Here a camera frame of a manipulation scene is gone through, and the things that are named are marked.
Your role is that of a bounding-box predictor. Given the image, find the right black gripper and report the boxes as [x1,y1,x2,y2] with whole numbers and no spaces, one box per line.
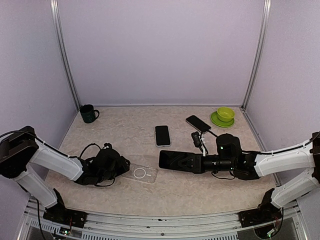
[178,153,236,174]

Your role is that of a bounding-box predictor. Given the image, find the pink phone face down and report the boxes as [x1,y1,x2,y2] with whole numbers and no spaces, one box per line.
[158,150,196,173]

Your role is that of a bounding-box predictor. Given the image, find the clear case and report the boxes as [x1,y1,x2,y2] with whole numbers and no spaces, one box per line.
[122,155,158,184]

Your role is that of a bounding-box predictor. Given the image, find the lavender phone case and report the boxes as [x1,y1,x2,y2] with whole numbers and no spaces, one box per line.
[154,125,172,148]

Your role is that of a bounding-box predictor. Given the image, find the purple-edged black-screen phone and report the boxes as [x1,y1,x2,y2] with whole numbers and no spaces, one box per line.
[186,115,211,133]

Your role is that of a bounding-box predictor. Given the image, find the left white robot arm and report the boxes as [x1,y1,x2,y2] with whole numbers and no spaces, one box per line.
[0,126,131,223]

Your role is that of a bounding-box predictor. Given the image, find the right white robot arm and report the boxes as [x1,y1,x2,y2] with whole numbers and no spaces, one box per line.
[174,132,320,222]

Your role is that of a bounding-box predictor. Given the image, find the green bowl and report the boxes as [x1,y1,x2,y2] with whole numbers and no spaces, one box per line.
[216,106,235,123]

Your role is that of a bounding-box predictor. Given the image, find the dark green mug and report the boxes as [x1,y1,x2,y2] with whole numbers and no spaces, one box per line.
[79,104,100,124]

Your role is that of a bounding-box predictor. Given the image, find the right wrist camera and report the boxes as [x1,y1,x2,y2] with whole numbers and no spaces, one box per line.
[191,131,209,157]

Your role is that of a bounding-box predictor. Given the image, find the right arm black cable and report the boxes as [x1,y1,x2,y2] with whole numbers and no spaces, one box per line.
[199,128,320,181]

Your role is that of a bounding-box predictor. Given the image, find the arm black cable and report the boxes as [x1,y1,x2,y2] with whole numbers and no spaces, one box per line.
[199,128,320,181]
[0,129,116,188]

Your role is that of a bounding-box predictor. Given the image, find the front aluminium rail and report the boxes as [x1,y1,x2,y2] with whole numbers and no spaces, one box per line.
[15,205,309,240]

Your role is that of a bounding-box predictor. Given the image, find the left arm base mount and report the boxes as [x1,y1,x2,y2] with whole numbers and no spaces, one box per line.
[43,188,88,229]

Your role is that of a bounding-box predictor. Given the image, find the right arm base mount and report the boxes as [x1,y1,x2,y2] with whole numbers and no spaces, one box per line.
[238,188,283,228]

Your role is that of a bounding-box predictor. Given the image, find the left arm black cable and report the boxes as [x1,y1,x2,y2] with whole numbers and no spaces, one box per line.
[0,129,116,188]

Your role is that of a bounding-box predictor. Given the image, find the left aluminium frame post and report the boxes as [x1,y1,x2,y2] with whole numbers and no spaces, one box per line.
[50,0,81,111]

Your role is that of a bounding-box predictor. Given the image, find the aluminium frame post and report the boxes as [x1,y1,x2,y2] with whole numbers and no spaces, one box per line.
[241,0,272,112]
[50,0,81,111]

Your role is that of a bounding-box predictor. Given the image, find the right aluminium frame post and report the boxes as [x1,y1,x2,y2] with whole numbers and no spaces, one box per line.
[241,0,272,112]

